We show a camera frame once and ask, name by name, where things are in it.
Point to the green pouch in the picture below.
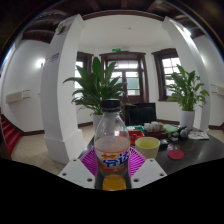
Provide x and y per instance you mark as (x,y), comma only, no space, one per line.
(170,128)

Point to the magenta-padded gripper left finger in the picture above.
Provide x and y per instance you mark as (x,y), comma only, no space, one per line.
(87,163)

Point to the green exit sign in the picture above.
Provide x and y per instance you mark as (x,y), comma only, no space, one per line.
(116,50)

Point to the green box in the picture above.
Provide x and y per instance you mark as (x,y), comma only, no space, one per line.
(138,127)

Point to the red carpeted staircase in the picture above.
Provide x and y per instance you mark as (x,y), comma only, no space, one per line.
(10,133)

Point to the flat round red coaster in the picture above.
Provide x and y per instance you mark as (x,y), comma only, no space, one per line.
(176,154)

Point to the potted plant in white pot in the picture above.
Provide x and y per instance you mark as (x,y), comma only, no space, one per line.
(95,88)
(186,93)

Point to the orange soda bottle black cap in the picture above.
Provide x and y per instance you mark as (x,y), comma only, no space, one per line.
(112,146)

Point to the dark wooden double door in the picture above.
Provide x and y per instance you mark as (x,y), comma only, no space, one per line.
(133,78)

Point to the dark grey round object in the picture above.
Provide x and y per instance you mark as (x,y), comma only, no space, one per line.
(183,133)

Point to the yellow-green cup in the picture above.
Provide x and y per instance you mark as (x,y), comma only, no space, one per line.
(147,146)

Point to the red box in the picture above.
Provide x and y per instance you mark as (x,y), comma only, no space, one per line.
(136,136)

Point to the white wall unit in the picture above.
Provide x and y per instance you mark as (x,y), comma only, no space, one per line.
(219,90)
(16,96)

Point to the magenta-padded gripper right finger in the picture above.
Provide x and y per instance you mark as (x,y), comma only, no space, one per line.
(138,163)

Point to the printed magazine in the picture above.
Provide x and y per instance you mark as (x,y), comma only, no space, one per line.
(199,135)

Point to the dark wooden framed window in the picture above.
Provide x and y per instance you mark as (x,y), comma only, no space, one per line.
(168,68)
(80,73)

